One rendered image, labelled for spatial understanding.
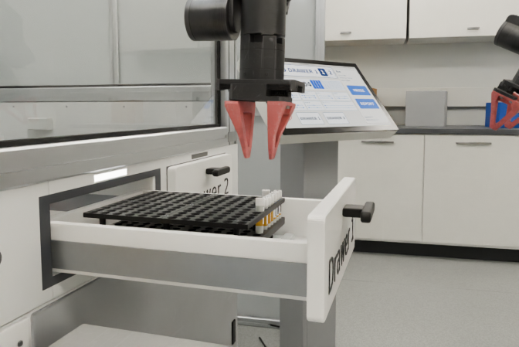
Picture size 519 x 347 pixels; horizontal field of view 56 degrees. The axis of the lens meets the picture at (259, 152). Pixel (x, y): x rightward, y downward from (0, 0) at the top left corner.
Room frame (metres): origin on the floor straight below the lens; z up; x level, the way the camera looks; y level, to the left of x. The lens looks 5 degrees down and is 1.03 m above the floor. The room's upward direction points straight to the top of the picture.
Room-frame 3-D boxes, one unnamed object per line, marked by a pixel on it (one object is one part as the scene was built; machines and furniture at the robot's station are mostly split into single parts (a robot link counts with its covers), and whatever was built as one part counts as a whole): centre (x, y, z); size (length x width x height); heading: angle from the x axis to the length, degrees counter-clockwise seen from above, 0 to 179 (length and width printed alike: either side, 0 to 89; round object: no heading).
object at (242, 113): (0.63, 0.00, 1.02); 0.07 x 0.07 x 0.09; 72
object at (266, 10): (0.63, 0.00, 1.15); 0.07 x 0.06 x 0.07; 72
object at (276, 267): (0.67, 0.10, 0.86); 0.40 x 0.26 x 0.06; 73
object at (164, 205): (0.67, 0.09, 0.87); 0.22 x 0.18 x 0.06; 73
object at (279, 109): (0.63, 0.00, 1.01); 0.07 x 0.07 x 0.09; 72
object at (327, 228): (0.61, -0.10, 0.87); 0.29 x 0.02 x 0.11; 163
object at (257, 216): (0.64, 0.00, 0.90); 0.18 x 0.02 x 0.01; 163
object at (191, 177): (1.00, 0.11, 0.87); 0.29 x 0.02 x 0.11; 163
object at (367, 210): (0.60, -0.12, 0.91); 0.07 x 0.04 x 0.01; 163
